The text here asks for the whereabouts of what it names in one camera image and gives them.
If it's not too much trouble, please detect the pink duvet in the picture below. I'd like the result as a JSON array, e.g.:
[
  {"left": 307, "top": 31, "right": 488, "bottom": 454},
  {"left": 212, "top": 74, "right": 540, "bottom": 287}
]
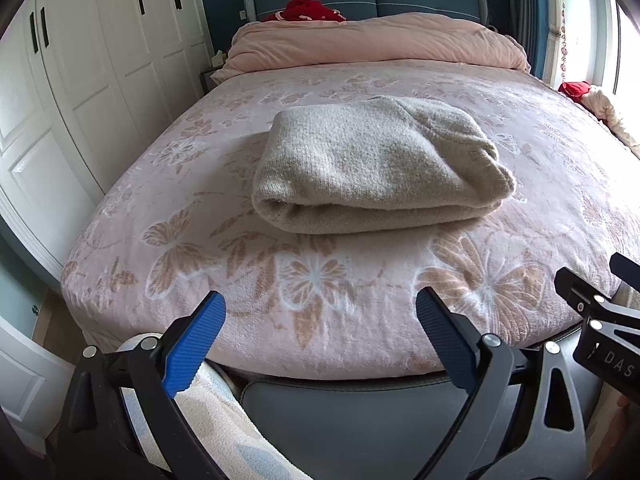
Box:
[{"left": 210, "top": 16, "right": 532, "bottom": 86}]

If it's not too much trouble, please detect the bed with pink floral blanket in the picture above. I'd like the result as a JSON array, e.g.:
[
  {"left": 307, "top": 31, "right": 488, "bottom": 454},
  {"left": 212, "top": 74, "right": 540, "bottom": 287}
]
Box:
[{"left": 60, "top": 60, "right": 640, "bottom": 382}]

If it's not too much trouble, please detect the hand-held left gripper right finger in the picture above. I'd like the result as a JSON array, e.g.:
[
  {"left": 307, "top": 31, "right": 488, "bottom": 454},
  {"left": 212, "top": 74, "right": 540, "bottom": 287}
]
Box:
[{"left": 395, "top": 286, "right": 594, "bottom": 480}]

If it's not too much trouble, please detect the person's white fleece clothing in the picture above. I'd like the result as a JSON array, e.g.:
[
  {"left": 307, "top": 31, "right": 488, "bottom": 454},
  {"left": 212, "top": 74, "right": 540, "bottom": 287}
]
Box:
[{"left": 117, "top": 332, "right": 302, "bottom": 480}]

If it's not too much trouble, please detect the white wardrobe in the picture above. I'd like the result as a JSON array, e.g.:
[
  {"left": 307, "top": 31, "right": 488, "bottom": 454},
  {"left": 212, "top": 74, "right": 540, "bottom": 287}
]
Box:
[{"left": 0, "top": 0, "right": 214, "bottom": 292}]

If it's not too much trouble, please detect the white door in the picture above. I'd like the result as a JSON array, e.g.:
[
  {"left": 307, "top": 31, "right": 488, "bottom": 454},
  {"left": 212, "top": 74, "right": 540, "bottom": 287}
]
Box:
[{"left": 0, "top": 314, "right": 77, "bottom": 442}]

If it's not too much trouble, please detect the grey curtain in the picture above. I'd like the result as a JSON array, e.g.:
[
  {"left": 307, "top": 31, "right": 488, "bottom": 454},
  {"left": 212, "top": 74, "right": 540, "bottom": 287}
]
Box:
[{"left": 505, "top": 0, "right": 547, "bottom": 79}]

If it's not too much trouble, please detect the red cloth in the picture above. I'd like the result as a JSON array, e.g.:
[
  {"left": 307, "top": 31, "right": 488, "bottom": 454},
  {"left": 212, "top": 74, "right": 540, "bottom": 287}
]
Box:
[{"left": 557, "top": 80, "right": 597, "bottom": 107}]

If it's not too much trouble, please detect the dark nightstand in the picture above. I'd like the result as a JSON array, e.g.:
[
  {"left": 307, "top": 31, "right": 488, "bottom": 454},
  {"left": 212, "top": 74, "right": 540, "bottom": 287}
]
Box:
[{"left": 200, "top": 70, "right": 222, "bottom": 99}]

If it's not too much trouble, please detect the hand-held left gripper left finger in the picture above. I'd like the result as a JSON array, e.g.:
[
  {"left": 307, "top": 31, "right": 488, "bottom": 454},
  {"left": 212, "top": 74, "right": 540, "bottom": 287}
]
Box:
[{"left": 55, "top": 290, "right": 236, "bottom": 480}]

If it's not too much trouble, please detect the cream knit sweater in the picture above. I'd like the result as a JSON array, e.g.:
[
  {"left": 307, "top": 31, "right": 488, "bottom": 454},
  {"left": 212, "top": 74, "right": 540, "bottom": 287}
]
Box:
[{"left": 251, "top": 95, "right": 516, "bottom": 236}]

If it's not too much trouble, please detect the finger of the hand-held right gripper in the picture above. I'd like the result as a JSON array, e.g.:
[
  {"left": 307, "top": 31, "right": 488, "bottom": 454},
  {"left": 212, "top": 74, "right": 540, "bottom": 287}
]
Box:
[
  {"left": 610, "top": 252, "right": 640, "bottom": 282},
  {"left": 554, "top": 266, "right": 640, "bottom": 322}
]

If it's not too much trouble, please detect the red garment at headboard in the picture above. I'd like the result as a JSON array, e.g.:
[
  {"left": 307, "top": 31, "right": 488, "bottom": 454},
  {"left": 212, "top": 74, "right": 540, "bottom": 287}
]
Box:
[{"left": 260, "top": 0, "right": 347, "bottom": 24}]

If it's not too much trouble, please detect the pale pink fluffy cloth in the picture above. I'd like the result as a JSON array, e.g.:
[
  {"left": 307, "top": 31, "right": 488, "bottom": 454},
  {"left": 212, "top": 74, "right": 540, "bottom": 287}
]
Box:
[{"left": 582, "top": 85, "right": 640, "bottom": 157}]

